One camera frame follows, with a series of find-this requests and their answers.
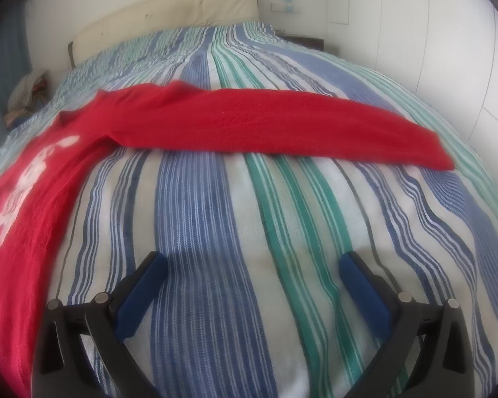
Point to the dark wooden nightstand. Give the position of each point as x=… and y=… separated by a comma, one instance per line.
x=307, y=41

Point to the beige padded headboard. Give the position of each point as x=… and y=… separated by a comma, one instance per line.
x=170, y=8

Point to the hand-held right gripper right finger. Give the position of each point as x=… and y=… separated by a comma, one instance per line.
x=363, y=290

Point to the blue curtain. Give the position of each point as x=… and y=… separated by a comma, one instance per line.
x=4, y=58

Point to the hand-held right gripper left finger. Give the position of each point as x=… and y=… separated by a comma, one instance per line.
x=143, y=294

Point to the small blue plug-in device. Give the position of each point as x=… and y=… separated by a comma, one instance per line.
x=289, y=3

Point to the blue green striped bedspread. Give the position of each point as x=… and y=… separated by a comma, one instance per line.
x=199, y=215

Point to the pile of mixed clothes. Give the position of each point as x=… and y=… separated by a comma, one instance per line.
x=27, y=93

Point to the white wardrobe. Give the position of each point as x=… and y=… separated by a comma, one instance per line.
x=419, y=29

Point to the red shirt with white print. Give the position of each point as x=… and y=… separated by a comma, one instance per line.
x=253, y=120

